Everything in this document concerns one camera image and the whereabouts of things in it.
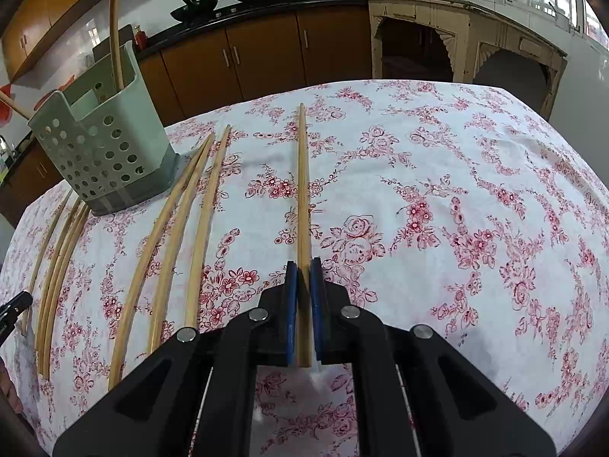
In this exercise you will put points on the brown lower kitchen cabinets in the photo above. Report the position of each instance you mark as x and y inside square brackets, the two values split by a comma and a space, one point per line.
[266, 52]

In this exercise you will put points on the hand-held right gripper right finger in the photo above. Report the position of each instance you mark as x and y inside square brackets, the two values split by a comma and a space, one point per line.
[318, 314]

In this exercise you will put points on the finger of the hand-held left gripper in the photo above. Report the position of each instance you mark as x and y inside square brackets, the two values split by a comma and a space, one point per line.
[19, 302]

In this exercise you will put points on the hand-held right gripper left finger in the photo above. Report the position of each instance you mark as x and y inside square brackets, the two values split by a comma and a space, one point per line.
[291, 314]

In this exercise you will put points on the black kitchen countertop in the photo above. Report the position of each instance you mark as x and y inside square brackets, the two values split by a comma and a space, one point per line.
[285, 1]

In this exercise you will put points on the hanging red plastic bag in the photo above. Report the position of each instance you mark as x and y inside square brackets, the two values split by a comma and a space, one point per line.
[4, 104]

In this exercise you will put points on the person's left hand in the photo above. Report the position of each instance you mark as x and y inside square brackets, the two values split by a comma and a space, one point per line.
[8, 388]

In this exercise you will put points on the red floral tablecloth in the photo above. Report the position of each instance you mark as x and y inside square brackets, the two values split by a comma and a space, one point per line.
[428, 228]

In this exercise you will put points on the dark cutting board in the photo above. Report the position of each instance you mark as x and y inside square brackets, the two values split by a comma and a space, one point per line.
[107, 47]

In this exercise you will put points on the wooden chopstick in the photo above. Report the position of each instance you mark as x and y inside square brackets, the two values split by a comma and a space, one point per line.
[303, 209]
[52, 269]
[177, 247]
[114, 24]
[205, 228]
[53, 295]
[157, 252]
[58, 304]
[44, 257]
[14, 105]

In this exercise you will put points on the black wok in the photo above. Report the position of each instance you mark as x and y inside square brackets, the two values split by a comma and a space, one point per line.
[195, 7]

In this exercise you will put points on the green perforated utensil holder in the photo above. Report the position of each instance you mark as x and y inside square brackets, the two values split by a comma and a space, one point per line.
[109, 152]

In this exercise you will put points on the brown upper kitchen cabinets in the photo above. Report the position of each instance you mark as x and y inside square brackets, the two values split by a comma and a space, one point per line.
[52, 0]

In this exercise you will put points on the small red bottle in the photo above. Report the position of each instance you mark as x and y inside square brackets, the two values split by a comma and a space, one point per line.
[141, 38]

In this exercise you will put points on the small white container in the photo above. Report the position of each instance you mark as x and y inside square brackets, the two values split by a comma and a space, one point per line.
[561, 20]

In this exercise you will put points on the old cream wooden table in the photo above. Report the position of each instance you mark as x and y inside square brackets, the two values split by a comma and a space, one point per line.
[456, 16]

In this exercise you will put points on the brown kitchen cabinets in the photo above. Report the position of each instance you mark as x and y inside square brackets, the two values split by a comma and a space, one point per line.
[52, 0]
[266, 52]

